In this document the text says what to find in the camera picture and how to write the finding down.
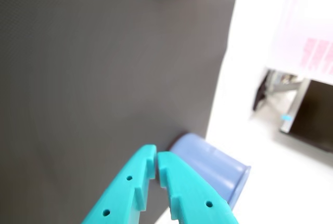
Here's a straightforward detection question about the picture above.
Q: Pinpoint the blue ceramic pot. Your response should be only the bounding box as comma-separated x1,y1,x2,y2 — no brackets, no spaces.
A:
169,133,252,208

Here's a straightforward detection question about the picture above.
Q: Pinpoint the dark grey textured mat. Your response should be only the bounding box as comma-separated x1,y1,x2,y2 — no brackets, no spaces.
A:
0,0,241,224

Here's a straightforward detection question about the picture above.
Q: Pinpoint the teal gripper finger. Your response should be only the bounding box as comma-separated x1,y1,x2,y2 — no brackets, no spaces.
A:
157,151,239,224
81,144,158,224

